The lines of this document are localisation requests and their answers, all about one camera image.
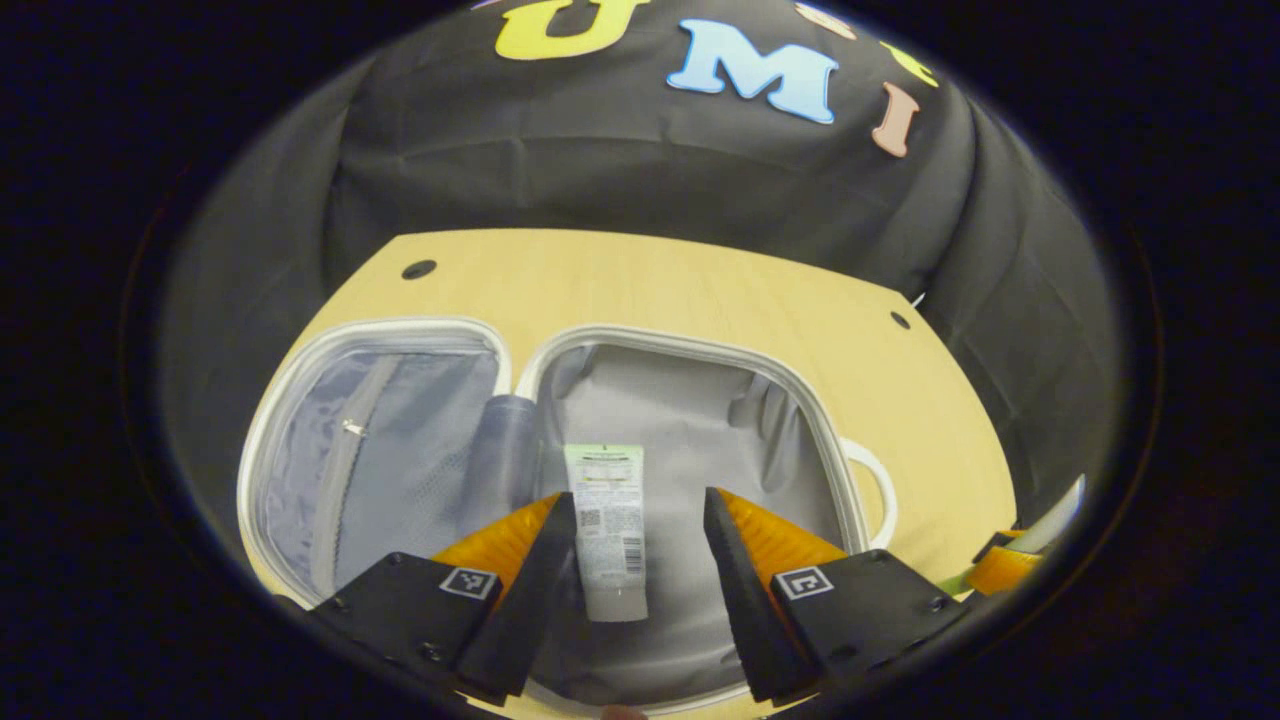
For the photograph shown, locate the white skin care tube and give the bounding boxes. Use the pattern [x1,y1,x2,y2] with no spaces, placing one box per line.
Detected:
[562,442,650,624]

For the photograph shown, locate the white suitcase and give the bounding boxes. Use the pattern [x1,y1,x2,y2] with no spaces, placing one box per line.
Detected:
[237,316,899,717]

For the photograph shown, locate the black backdrop cloth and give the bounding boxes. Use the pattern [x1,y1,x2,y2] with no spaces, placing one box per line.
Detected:
[155,0,1126,561]

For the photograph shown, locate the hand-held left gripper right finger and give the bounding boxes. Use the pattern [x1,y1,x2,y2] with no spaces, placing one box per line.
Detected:
[702,486,972,705]

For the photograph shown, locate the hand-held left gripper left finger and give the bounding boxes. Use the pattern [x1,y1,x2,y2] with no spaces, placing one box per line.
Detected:
[300,491,580,707]

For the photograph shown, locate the white and green tube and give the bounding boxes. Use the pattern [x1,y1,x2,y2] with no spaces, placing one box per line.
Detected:
[938,474,1087,598]

